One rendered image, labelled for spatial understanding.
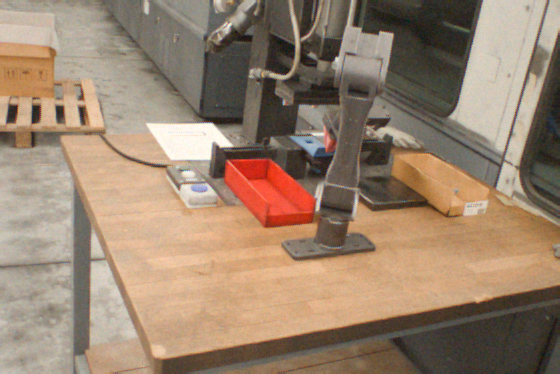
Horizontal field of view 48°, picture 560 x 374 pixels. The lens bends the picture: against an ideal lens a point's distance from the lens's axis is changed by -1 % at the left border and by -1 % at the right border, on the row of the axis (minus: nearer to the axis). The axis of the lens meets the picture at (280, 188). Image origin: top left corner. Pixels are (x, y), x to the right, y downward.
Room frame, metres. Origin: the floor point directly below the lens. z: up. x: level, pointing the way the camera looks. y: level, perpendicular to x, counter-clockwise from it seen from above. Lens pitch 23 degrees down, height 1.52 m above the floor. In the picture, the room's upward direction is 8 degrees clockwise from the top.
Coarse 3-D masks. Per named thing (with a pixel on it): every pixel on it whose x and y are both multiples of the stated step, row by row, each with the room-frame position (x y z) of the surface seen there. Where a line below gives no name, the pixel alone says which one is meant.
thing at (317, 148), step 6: (294, 138) 1.61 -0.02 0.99; (300, 138) 1.62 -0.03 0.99; (306, 138) 1.63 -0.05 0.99; (312, 138) 1.63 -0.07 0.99; (306, 144) 1.58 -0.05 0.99; (312, 144) 1.58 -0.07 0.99; (318, 144) 1.59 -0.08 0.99; (312, 150) 1.53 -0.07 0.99; (318, 150) 1.50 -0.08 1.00; (324, 150) 1.51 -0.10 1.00
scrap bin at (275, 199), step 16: (240, 160) 1.47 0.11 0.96; (256, 160) 1.49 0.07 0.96; (240, 176) 1.37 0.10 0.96; (256, 176) 1.49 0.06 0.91; (272, 176) 1.48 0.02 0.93; (288, 176) 1.41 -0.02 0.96; (240, 192) 1.36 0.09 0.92; (256, 192) 1.29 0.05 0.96; (272, 192) 1.42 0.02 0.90; (288, 192) 1.40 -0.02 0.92; (304, 192) 1.33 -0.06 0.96; (256, 208) 1.28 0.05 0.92; (272, 208) 1.33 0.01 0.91; (288, 208) 1.34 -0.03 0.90; (304, 208) 1.32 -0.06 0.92; (272, 224) 1.24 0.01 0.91; (288, 224) 1.26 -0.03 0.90
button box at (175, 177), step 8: (104, 136) 1.63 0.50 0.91; (120, 152) 1.53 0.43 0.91; (136, 160) 1.50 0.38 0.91; (168, 168) 1.42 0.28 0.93; (176, 168) 1.43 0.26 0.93; (192, 168) 1.44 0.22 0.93; (168, 176) 1.42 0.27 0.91; (176, 176) 1.38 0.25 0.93; (200, 176) 1.40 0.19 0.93; (176, 184) 1.36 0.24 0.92
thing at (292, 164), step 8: (272, 144) 1.59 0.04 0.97; (280, 152) 1.55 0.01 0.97; (272, 160) 1.59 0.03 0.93; (280, 160) 1.55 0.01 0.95; (288, 160) 1.53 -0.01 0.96; (296, 160) 1.54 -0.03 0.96; (304, 160) 1.55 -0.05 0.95; (320, 160) 1.63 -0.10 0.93; (328, 160) 1.59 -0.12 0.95; (288, 168) 1.53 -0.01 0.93; (296, 168) 1.54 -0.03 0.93; (304, 168) 1.55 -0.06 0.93; (320, 168) 1.62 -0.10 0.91; (328, 168) 1.59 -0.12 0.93; (296, 176) 1.54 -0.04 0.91; (304, 176) 1.55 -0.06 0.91
